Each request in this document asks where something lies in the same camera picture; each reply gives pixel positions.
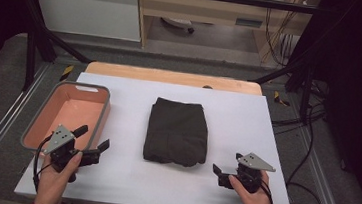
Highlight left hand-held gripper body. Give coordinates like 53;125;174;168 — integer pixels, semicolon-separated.
40;122;104;186

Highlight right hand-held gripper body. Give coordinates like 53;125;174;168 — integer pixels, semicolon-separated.
220;149;278;196

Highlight pink basket with grey rim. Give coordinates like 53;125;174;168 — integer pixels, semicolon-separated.
19;76;114;159

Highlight dark green pants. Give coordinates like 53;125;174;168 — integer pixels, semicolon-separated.
141;95;213;170

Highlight person's left hand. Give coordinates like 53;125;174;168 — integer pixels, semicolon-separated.
34;147;84;204

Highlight yellow black tape marker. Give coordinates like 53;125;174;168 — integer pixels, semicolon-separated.
58;63;75;84
272;90;292;108

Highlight light wooden table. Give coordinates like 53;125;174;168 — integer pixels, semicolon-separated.
84;60;266;97

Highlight white cabinet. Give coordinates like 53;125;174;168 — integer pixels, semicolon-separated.
26;0;146;43

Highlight white chair base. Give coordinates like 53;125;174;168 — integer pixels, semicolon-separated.
159;16;197;35

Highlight light wooden desk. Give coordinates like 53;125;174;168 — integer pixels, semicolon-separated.
130;0;322;68

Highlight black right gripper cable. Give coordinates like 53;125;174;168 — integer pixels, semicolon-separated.
258;180;278;204

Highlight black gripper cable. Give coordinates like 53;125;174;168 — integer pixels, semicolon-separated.
30;133;57;194
258;180;278;204

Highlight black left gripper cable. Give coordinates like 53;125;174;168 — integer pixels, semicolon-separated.
30;133;57;194

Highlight black floor cables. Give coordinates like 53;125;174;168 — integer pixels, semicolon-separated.
263;75;339;204

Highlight hanging cables under desk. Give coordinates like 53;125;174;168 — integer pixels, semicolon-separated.
260;5;300;69

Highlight grey drawer handle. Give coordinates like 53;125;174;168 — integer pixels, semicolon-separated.
235;17;264;29

